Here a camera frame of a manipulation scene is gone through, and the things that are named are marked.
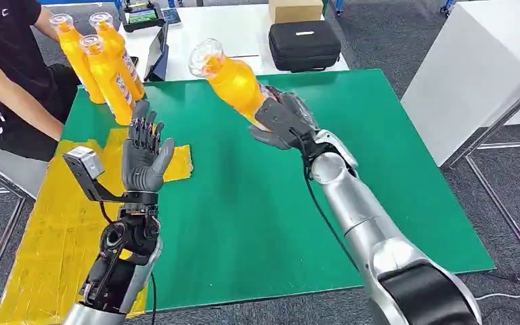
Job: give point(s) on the grey bench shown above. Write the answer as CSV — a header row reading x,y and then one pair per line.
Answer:
x,y
9,172

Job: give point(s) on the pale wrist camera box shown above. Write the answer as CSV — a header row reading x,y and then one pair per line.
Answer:
x,y
87,161
338,141

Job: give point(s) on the dark phone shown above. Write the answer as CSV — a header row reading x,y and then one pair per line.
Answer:
x,y
171,16

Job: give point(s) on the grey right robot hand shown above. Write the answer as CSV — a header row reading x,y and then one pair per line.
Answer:
x,y
284,121

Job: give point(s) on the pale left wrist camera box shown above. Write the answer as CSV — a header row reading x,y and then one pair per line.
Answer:
x,y
87,161

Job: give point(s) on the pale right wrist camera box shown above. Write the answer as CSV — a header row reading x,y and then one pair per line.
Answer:
x,y
338,141

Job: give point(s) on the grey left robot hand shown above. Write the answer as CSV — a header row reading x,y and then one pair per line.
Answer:
x,y
143,166

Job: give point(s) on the white table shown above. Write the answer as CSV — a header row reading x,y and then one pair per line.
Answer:
x,y
224,31

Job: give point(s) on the green table mat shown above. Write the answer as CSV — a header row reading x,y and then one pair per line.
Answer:
x,y
242,202

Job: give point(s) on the person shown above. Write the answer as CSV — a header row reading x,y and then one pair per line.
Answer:
x,y
0,45

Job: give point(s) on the cardboard box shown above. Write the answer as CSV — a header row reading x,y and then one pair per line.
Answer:
x,y
296,11

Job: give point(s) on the yellow sheet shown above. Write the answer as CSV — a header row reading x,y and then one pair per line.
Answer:
x,y
49,251

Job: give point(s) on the steel frame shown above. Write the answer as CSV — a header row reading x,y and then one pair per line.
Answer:
x,y
495,121

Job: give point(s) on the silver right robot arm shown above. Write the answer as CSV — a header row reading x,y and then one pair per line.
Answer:
x,y
363,211

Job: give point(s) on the orange drink bottle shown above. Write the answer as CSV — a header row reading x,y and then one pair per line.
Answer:
x,y
74,58
114,42
107,80
235,83

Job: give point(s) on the black zip case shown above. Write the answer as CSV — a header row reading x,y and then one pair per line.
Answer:
x,y
305,47

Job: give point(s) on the black controller with screen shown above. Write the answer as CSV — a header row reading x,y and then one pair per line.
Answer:
x,y
142,17

